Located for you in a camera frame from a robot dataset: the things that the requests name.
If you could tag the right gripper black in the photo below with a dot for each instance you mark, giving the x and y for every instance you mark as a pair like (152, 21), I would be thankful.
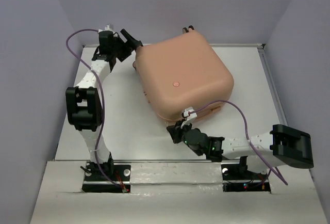
(175, 131)

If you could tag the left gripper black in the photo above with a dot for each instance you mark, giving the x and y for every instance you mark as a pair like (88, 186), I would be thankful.
(131, 45)

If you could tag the pink hard-shell suitcase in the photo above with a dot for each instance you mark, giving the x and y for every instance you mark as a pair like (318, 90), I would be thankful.
(183, 72)

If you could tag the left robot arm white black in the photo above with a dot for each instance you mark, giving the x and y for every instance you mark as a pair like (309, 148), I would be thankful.
(85, 101)

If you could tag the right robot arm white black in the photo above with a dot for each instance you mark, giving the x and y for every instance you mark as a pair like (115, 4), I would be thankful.
(282, 145)

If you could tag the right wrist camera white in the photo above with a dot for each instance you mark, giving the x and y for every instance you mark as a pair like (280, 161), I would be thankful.
(189, 115)

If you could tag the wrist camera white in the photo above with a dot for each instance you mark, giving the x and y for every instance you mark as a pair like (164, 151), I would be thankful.
(108, 27)
(189, 115)

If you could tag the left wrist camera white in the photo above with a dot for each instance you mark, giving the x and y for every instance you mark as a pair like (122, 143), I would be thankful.
(108, 27)

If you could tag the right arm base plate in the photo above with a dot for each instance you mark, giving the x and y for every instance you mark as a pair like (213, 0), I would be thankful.
(235, 179)

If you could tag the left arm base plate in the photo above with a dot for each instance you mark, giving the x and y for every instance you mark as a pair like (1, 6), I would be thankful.
(95, 182)

